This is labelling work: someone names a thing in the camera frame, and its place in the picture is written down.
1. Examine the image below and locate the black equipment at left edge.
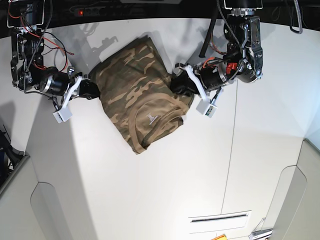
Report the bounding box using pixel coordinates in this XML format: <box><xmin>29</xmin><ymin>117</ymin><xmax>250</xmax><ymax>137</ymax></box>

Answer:
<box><xmin>0</xmin><ymin>130</ymin><xmax>24</xmax><ymax>175</ymax></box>

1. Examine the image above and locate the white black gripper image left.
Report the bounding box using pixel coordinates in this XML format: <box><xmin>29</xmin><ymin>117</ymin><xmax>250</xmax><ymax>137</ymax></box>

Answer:
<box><xmin>39</xmin><ymin>66</ymin><xmax>100</xmax><ymax>112</ymax></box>

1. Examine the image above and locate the white camera box image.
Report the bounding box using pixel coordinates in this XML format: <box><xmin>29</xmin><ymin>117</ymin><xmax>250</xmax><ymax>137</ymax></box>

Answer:
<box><xmin>196</xmin><ymin>98</ymin><xmax>218</xmax><ymax>118</ymax></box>
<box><xmin>53</xmin><ymin>106</ymin><xmax>72</xmax><ymax>124</ymax></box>

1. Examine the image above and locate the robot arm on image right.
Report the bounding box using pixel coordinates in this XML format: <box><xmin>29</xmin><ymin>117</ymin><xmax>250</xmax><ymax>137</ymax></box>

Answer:
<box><xmin>79</xmin><ymin>1</ymin><xmax>263</xmax><ymax>104</ymax></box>

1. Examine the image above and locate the black braided cable loop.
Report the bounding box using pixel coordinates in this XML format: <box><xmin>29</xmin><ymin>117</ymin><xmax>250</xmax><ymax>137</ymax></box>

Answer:
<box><xmin>272</xmin><ymin>0</ymin><xmax>305</xmax><ymax>34</ymax></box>

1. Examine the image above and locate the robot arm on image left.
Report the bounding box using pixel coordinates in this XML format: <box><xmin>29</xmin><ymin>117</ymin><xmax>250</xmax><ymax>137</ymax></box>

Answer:
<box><xmin>7</xmin><ymin>0</ymin><xmax>198</xmax><ymax>122</ymax></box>

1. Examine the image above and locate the white camera box image right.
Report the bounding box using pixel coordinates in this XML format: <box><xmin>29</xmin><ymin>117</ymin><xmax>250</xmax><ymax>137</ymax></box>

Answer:
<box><xmin>196</xmin><ymin>98</ymin><xmax>218</xmax><ymax>118</ymax></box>

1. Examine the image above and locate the black power strip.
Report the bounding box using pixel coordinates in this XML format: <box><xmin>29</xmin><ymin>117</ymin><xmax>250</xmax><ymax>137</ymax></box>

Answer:
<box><xmin>69</xmin><ymin>7</ymin><xmax>130</xmax><ymax>17</ymax></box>

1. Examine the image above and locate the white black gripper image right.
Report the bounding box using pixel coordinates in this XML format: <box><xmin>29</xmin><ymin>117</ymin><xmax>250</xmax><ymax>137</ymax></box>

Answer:
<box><xmin>169</xmin><ymin>62</ymin><xmax>237</xmax><ymax>97</ymax></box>

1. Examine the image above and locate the camouflage T-shirt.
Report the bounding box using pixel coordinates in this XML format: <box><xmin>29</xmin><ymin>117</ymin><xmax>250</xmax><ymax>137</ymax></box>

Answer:
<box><xmin>89</xmin><ymin>35</ymin><xmax>194</xmax><ymax>154</ymax></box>

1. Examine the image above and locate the white camera box image left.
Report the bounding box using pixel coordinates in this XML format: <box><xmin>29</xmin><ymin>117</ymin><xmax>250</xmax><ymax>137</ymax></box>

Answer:
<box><xmin>53</xmin><ymin>106</ymin><xmax>72</xmax><ymax>124</ymax></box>

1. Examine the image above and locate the orange object at bottom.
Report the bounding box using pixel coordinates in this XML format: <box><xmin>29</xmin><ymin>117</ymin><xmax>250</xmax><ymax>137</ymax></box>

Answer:
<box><xmin>212</xmin><ymin>234</ymin><xmax>228</xmax><ymax>240</ymax></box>

